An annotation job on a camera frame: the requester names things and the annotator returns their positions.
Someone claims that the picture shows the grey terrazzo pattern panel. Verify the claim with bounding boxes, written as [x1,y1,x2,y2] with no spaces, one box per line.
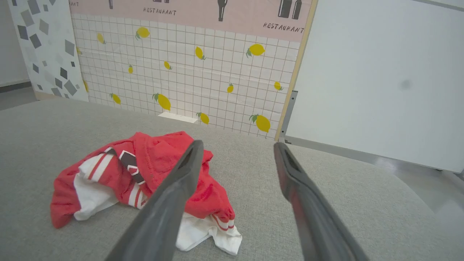
[7,0,89,102]

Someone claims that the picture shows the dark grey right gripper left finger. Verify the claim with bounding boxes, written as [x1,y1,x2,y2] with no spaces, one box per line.
[105,140,204,261]

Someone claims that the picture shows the lemon print restaurant backdrop panel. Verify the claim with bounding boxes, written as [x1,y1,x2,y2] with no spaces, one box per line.
[68,0,319,141]

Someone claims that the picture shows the plain white board panel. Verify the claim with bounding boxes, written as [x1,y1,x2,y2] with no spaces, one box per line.
[285,0,464,174]

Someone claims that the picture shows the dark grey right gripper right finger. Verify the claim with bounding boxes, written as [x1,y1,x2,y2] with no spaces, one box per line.
[273,142,369,261]

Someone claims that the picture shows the red and white jersey garment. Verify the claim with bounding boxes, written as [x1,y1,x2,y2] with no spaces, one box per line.
[50,131,243,256]

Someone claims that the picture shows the grey metal panel bracket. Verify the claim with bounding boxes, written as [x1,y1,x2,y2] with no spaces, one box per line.
[278,91,298,142]

